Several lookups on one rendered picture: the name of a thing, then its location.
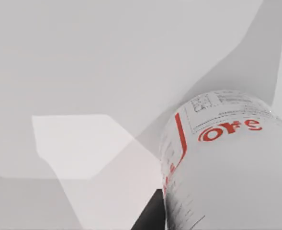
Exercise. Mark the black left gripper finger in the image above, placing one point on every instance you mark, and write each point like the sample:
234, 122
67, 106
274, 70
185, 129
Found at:
151, 214

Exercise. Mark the white and red can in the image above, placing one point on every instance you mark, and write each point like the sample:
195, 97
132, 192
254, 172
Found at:
227, 167

